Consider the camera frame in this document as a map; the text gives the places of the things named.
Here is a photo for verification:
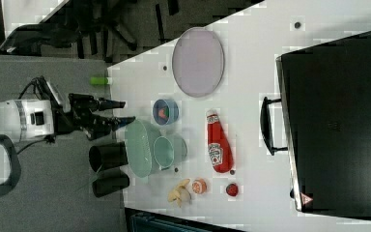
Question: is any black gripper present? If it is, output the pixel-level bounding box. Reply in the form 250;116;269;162
54;93;135;140

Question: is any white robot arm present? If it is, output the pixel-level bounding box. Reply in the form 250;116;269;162
0;94;135;143

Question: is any green marker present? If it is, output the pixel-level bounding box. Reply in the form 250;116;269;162
90;76;112;85

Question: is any large green bowl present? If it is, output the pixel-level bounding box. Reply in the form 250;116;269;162
125;119;160;178

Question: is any black cylinder upper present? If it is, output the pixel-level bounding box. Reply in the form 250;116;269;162
89;142;128;172

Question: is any black cylinder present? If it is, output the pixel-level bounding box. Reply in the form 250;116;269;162
92;172;130;198
89;142;128;172

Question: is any blue bowl with toys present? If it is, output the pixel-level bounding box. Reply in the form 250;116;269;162
153;100;180;126

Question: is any small green cup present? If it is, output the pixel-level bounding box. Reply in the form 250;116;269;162
154;134;187;170

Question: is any black cylinder lower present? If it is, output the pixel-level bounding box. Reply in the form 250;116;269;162
92;172;130;198

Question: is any black office chair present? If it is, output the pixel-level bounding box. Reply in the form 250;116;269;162
0;0;137;60

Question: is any purple oval plate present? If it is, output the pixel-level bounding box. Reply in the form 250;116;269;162
172;27;224;98

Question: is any orange toy fruit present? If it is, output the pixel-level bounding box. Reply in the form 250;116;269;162
192;179;207;194

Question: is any red ketchup bottle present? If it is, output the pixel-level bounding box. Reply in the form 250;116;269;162
207;109;234;173

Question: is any red toy tomato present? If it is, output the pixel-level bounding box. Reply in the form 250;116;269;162
226;183;239;197

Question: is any black chair frame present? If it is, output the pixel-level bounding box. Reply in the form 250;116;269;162
0;134;21;197

